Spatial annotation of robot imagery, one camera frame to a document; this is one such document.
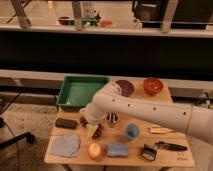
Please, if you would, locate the black eraser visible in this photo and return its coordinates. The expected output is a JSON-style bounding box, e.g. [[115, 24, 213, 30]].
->
[[55, 118, 77, 129]]

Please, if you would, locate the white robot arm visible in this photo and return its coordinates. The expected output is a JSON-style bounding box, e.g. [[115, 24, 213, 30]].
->
[[80, 82, 213, 145]]

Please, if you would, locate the purple bowl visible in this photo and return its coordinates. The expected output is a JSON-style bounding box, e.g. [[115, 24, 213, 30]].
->
[[116, 80, 134, 97]]

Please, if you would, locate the red bowl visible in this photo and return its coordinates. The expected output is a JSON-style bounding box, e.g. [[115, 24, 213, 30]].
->
[[143, 77, 163, 96]]

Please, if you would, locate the bunch of red grapes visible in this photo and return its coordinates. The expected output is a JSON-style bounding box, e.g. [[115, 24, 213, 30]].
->
[[80, 117, 89, 130]]

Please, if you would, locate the red yellow apple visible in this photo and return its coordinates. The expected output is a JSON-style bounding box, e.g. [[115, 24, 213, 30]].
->
[[88, 143, 102, 159]]

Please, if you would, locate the blue sponge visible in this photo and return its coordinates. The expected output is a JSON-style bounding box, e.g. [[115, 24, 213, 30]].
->
[[107, 143, 128, 157]]

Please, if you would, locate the blue-grey cloth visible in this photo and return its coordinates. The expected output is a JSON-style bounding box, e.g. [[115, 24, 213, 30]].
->
[[50, 135, 80, 158]]

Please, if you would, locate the green plastic tray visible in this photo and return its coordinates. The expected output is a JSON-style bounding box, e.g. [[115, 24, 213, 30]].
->
[[57, 76, 109, 111]]

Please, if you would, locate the blue cup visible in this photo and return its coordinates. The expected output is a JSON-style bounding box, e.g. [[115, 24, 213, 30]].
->
[[125, 124, 140, 140]]

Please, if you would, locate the black chair base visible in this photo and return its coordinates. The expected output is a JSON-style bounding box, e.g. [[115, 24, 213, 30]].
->
[[0, 117, 35, 150]]

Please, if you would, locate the black handled knife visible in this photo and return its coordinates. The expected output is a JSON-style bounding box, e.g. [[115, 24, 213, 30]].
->
[[155, 141, 188, 152]]

